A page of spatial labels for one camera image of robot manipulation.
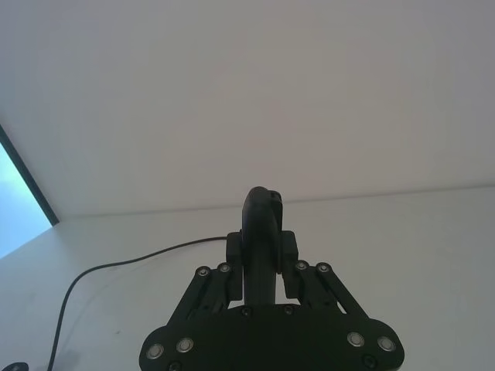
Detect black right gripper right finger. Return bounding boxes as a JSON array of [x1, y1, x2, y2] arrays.
[[278, 230, 398, 351]]

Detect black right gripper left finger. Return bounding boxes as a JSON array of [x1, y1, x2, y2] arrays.
[[145, 230, 245, 351]]

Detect thin black power cord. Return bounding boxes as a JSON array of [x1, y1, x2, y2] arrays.
[[46, 236, 230, 366]]

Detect white table cloth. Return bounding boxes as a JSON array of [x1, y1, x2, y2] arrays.
[[0, 185, 495, 371]]

